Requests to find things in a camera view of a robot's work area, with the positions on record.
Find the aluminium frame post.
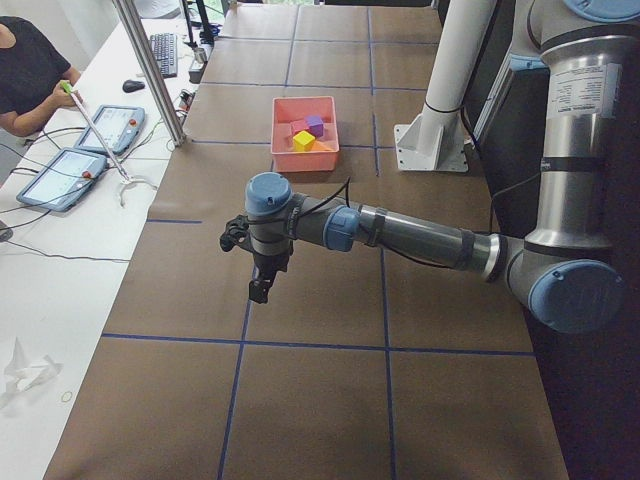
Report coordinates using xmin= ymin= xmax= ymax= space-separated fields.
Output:
xmin=112 ymin=0 xmax=186 ymax=147

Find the seated person in black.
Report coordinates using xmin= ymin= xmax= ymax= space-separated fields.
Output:
xmin=1 ymin=16 xmax=81 ymax=137

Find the black keyboard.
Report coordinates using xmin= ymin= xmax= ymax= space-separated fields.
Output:
xmin=149 ymin=32 xmax=178 ymax=78

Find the black computer mouse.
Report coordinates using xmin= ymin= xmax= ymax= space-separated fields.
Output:
xmin=122 ymin=79 xmax=146 ymax=94

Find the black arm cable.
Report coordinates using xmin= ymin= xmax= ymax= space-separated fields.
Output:
xmin=289 ymin=178 xmax=546 ymax=269

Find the lower blue teach pendant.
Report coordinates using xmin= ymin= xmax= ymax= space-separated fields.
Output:
xmin=16 ymin=148 xmax=108 ymax=212

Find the lower orange black connector box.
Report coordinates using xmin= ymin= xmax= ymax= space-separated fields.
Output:
xmin=179 ymin=89 xmax=195 ymax=111

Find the pink plastic bin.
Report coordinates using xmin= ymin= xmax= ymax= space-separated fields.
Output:
xmin=271 ymin=96 xmax=340 ymax=172

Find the long reacher grabber stick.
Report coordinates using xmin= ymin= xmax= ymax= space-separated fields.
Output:
xmin=59 ymin=80 xmax=158 ymax=208

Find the small metal cup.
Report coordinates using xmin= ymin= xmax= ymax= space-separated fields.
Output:
xmin=193 ymin=47 xmax=208 ymax=64

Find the white pedestal column base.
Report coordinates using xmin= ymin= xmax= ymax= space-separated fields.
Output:
xmin=394 ymin=0 xmax=497 ymax=173

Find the crumpled white paper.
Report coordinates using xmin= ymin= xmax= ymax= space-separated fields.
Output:
xmin=1 ymin=337 xmax=63 ymax=408

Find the purple foam block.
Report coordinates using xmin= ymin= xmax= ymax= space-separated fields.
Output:
xmin=304 ymin=115 xmax=325 ymax=138

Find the red foam block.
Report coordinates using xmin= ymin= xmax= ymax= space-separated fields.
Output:
xmin=289 ymin=119 xmax=310 ymax=137

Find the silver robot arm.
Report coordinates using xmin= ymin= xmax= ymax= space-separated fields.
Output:
xmin=246 ymin=1 xmax=639 ymax=345

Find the upper blue teach pendant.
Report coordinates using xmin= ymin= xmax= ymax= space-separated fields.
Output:
xmin=74 ymin=105 xmax=146 ymax=156

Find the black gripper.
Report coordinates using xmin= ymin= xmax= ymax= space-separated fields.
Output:
xmin=248 ymin=239 xmax=293 ymax=303

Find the blue teach pendant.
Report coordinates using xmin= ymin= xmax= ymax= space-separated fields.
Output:
xmin=16 ymin=148 xmax=108 ymax=212
xmin=74 ymin=105 xmax=146 ymax=156

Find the orange foam block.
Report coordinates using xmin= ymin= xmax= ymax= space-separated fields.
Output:
xmin=311 ymin=139 xmax=339 ymax=152

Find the yellow foam block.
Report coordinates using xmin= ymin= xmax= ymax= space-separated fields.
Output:
xmin=292 ymin=130 xmax=316 ymax=153

